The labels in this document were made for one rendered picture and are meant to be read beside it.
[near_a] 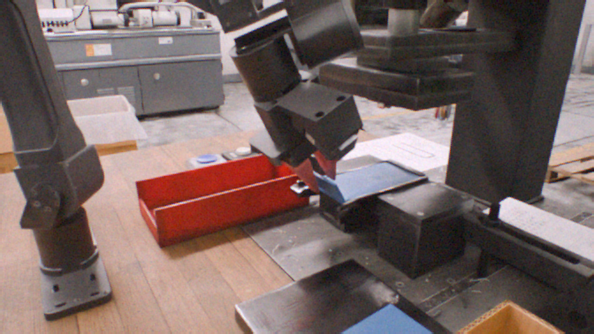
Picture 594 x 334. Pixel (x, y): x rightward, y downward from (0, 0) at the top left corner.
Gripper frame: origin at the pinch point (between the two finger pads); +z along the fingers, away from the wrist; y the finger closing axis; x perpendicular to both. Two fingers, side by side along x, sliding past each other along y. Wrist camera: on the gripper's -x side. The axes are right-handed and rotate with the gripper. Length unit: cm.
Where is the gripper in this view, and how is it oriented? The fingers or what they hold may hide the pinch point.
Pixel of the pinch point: (321, 180)
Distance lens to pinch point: 51.1
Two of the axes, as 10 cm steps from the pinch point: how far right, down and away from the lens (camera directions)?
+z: 3.7, 7.2, 5.9
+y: 7.6, -6.0, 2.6
